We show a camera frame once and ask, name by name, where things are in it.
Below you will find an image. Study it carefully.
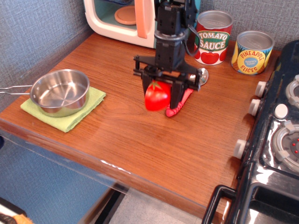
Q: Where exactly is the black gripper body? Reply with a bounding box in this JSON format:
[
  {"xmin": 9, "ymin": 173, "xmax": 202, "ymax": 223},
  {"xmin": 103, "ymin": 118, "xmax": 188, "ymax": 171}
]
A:
[{"xmin": 134, "ymin": 32, "xmax": 201, "ymax": 91}]

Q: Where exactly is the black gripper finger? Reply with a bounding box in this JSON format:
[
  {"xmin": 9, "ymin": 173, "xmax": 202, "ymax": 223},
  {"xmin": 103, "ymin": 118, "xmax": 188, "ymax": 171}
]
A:
[
  {"xmin": 170, "ymin": 81, "xmax": 189, "ymax": 109},
  {"xmin": 142, "ymin": 76, "xmax": 153, "ymax": 94}
]

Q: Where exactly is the red toy tomato half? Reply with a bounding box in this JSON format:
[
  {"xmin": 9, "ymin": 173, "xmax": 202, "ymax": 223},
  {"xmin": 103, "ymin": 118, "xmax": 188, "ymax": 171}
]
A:
[{"xmin": 145, "ymin": 81, "xmax": 171, "ymax": 111}]

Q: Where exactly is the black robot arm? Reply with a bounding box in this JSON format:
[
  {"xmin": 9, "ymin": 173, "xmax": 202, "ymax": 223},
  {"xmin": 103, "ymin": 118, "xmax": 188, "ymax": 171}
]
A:
[{"xmin": 134, "ymin": 0, "xmax": 203, "ymax": 111}]

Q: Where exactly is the toy microwave teal and white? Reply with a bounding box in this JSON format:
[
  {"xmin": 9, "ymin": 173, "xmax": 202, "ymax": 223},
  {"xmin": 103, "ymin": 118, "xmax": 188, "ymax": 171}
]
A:
[{"xmin": 84, "ymin": 0, "xmax": 187, "ymax": 48}]

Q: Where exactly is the tomato sauce can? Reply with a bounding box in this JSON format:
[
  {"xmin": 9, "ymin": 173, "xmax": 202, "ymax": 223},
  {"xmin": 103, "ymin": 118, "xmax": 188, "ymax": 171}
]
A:
[{"xmin": 194, "ymin": 10, "xmax": 233, "ymax": 65}]

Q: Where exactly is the green folded cloth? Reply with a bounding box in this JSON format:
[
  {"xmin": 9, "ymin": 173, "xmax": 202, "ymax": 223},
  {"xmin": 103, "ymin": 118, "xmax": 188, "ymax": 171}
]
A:
[{"xmin": 21, "ymin": 87, "xmax": 106, "ymax": 133}]

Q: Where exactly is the pineapple slices can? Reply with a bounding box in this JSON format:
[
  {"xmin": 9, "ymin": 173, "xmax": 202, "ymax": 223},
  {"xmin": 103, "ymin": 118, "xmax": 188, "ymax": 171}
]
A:
[{"xmin": 231, "ymin": 30, "xmax": 275, "ymax": 75}]

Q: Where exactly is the black toy stove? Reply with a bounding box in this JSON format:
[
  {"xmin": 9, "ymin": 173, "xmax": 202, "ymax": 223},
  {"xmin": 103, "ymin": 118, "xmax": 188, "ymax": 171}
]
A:
[{"xmin": 202, "ymin": 40, "xmax": 299, "ymax": 224}]

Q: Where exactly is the red handled spoon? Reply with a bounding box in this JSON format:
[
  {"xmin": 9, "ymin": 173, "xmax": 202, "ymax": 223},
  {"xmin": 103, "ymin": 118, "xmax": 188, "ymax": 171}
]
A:
[{"xmin": 165, "ymin": 68, "xmax": 209, "ymax": 117}]

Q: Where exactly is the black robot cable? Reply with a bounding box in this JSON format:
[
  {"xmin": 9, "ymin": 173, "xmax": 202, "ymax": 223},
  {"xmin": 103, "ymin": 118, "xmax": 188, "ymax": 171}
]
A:
[{"xmin": 183, "ymin": 25, "xmax": 201, "ymax": 57}]

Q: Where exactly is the silver pot with wire handle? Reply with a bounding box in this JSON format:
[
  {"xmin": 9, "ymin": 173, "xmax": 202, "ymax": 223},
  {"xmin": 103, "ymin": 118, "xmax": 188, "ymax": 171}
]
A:
[{"xmin": 0, "ymin": 69, "xmax": 90, "ymax": 118}]

